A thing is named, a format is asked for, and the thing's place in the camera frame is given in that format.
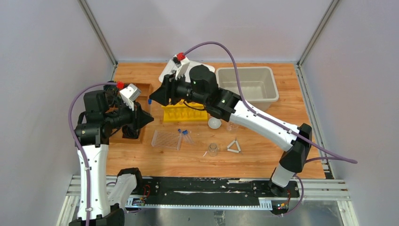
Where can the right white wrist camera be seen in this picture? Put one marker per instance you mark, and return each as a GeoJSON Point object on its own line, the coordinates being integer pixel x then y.
{"type": "Point", "coordinates": [182, 63]}

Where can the wooden compartment tray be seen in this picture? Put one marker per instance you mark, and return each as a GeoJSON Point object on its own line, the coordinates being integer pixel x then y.
{"type": "Point", "coordinates": [125, 134]}

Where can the white clay triangle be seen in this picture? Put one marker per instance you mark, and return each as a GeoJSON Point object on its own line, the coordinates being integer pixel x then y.
{"type": "Point", "coordinates": [234, 147]}

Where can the clear well plate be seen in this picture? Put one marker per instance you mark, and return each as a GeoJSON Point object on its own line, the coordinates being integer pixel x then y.
{"type": "Point", "coordinates": [169, 140]}

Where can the beige plastic bin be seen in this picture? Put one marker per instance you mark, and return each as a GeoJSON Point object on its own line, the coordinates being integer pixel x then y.
{"type": "Point", "coordinates": [258, 84]}

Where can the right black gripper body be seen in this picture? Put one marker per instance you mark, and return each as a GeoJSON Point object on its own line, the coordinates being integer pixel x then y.
{"type": "Point", "coordinates": [176, 86]}

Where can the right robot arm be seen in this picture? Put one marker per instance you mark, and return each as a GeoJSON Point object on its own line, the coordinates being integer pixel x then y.
{"type": "Point", "coordinates": [228, 106]}

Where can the yellow test tube rack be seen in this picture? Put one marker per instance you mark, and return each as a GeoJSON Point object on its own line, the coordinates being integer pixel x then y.
{"type": "Point", "coordinates": [181, 113]}

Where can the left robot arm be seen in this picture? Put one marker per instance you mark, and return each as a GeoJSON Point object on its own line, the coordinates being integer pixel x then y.
{"type": "Point", "coordinates": [97, 207]}

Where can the white plastic bin lid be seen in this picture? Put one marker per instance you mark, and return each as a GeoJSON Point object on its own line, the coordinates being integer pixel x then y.
{"type": "Point", "coordinates": [171, 66]}

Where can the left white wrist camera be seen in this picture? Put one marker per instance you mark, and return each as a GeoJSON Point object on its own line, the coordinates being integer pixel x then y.
{"type": "Point", "coordinates": [129, 95]}

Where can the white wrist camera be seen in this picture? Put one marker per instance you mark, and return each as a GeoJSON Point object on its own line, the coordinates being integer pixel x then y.
{"type": "Point", "coordinates": [182, 63]}
{"type": "Point", "coordinates": [129, 95]}

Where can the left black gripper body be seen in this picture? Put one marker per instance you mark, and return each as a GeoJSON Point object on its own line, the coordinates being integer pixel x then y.
{"type": "Point", "coordinates": [137, 114]}

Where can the white porcelain dish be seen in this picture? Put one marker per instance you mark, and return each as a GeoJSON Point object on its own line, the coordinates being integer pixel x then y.
{"type": "Point", "coordinates": [214, 123]}

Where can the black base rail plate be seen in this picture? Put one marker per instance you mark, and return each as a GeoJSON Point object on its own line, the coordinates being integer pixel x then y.
{"type": "Point", "coordinates": [208, 193]}

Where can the small clear glass jar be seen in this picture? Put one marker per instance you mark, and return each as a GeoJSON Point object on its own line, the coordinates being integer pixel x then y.
{"type": "Point", "coordinates": [213, 150]}

